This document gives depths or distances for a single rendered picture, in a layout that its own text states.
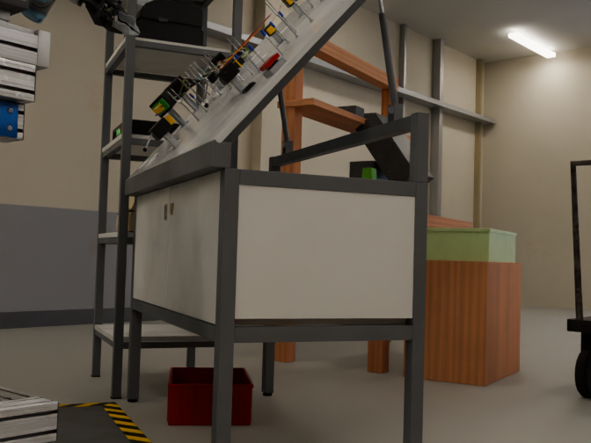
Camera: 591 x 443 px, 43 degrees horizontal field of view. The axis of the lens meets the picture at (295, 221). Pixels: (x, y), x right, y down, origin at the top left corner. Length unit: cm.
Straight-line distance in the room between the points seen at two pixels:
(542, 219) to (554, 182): 53
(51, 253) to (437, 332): 329
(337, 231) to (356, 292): 17
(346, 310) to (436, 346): 179
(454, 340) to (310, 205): 190
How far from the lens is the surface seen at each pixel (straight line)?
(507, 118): 1140
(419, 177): 216
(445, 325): 378
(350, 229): 205
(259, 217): 195
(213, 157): 192
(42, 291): 603
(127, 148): 313
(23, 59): 197
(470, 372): 376
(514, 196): 1120
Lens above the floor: 58
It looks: 3 degrees up
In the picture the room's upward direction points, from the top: 2 degrees clockwise
